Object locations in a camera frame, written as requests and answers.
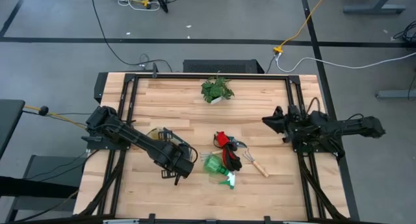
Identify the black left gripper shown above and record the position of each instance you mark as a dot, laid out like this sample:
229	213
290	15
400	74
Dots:
178	162

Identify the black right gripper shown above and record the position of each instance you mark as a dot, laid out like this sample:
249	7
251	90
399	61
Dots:
286	123

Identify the green spray bottle white nozzle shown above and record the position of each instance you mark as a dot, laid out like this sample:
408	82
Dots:
214	165

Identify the red and black gardening glove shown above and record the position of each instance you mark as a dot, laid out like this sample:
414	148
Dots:
229	152

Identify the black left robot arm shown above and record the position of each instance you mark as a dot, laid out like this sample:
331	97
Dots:
130	133

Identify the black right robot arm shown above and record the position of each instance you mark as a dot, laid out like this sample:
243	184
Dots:
351	126

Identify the green potted plant white pot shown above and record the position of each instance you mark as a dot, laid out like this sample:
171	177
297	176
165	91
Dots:
214	89

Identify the black computer case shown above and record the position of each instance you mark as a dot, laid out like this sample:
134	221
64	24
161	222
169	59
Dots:
222	66

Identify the black control box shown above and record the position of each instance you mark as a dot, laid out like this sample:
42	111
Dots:
99	86

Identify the black side cart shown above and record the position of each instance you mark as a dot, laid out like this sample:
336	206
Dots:
48	165

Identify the grey desk foot short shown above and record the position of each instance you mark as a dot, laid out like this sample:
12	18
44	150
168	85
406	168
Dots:
395	93

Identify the black round knob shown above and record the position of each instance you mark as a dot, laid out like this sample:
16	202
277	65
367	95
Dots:
43	110

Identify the grey desk foot long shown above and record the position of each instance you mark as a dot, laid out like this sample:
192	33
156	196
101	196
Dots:
373	9

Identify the black metal table frame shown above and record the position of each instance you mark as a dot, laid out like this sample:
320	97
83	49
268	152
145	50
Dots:
211	77

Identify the black mount post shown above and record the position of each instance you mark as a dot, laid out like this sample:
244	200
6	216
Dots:
155	71

